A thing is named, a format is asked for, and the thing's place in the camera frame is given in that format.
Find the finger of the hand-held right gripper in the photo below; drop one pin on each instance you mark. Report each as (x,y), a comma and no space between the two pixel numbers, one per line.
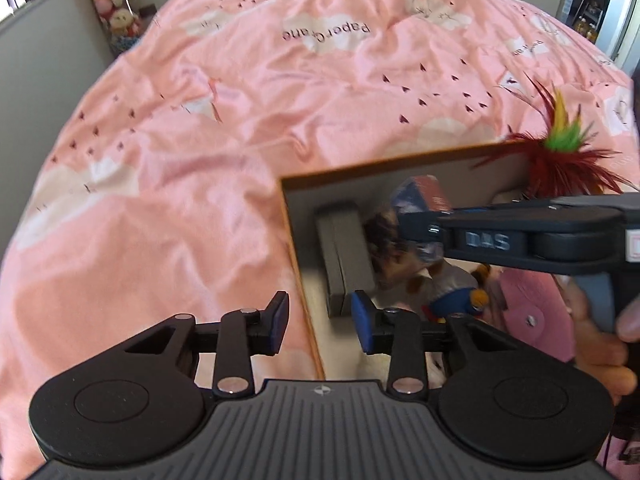
(425,225)

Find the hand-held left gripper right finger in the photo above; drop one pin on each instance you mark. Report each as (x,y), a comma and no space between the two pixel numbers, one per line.
(362,322)

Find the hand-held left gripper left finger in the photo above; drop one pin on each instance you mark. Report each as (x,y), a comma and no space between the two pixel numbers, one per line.
(277,320)

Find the brown teddy bear plush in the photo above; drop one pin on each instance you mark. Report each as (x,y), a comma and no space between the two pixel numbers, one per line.
(415,270)

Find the red green feather toy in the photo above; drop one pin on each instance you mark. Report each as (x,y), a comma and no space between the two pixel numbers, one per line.
(545,160)

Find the pink fabric pouch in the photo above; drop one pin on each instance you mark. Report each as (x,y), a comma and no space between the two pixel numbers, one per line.
(530,310)

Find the orange cardboard box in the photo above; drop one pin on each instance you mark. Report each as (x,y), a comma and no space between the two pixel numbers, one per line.
(300,230)

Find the person's right hand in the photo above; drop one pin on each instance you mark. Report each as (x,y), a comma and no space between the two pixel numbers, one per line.
(600,360)

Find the pink printed blanket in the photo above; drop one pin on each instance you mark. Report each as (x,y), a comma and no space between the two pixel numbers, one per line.
(175,185)

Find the yellow drink bottles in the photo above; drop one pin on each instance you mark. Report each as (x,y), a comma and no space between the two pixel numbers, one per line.
(587,27)

